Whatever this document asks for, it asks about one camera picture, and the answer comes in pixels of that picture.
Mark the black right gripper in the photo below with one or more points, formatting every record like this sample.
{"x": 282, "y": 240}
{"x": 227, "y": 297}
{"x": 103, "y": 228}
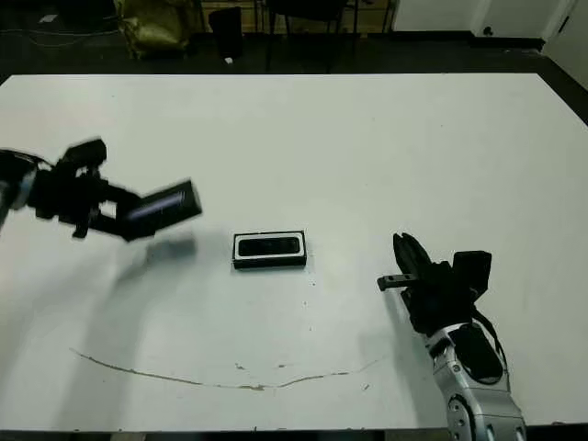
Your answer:
{"x": 436, "y": 298}

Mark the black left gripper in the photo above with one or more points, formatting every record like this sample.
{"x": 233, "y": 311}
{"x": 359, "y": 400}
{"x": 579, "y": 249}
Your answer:
{"x": 64, "y": 193}

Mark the black glossy box lid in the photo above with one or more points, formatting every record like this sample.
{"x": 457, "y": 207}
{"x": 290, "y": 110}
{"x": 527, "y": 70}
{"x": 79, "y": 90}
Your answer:
{"x": 161, "y": 206}

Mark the black phone-like camera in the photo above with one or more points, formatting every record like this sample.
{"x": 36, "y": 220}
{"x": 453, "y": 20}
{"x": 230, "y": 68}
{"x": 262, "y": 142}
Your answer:
{"x": 268, "y": 245}

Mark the black box base white insert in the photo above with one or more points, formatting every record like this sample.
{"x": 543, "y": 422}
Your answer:
{"x": 268, "y": 264}

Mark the crumpled plastic bag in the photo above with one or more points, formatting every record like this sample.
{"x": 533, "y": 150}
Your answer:
{"x": 154, "y": 27}

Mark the white paper sheet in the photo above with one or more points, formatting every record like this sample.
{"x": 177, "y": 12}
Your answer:
{"x": 48, "y": 19}

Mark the black waste bin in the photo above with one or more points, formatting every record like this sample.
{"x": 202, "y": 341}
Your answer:
{"x": 226, "y": 32}

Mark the black door stop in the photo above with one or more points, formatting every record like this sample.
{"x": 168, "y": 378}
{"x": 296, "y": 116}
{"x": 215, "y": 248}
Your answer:
{"x": 488, "y": 30}

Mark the black mesh office chair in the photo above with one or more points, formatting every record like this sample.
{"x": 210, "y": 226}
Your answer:
{"x": 317, "y": 9}

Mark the white door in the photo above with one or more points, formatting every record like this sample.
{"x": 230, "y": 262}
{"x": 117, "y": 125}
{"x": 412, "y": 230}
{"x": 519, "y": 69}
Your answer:
{"x": 574, "y": 37}

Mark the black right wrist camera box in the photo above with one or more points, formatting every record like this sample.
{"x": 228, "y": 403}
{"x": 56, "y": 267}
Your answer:
{"x": 473, "y": 271}

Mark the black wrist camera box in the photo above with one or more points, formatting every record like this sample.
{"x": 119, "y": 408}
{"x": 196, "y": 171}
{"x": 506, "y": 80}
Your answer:
{"x": 473, "y": 271}
{"x": 85, "y": 154}

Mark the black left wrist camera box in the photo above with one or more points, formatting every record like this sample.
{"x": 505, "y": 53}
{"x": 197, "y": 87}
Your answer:
{"x": 85, "y": 154}

